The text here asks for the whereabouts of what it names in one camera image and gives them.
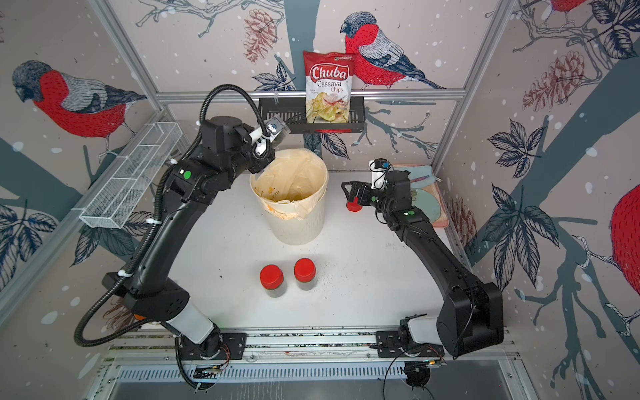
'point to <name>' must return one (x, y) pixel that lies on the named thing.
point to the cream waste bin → (305, 232)
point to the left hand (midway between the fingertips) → (263, 131)
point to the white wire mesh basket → (113, 202)
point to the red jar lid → (354, 206)
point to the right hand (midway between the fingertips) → (351, 184)
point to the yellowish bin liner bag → (293, 185)
